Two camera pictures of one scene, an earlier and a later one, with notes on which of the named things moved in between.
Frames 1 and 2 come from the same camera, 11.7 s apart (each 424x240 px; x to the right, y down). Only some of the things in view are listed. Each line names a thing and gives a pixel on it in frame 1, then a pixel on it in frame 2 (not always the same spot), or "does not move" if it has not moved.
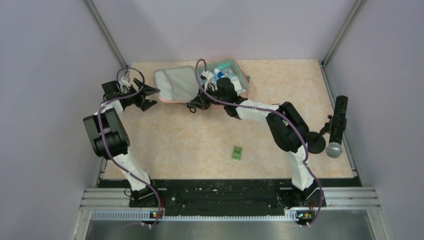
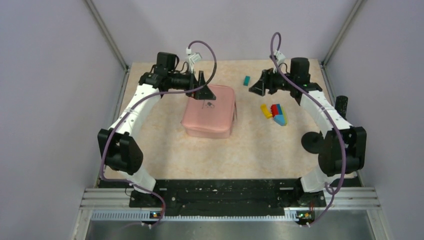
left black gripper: [143, 102] -> [193, 84]
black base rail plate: [190, 197] does not move
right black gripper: [203, 99] -> [265, 82]
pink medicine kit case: [182, 83] -> [211, 119]
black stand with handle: [336, 125] does not move
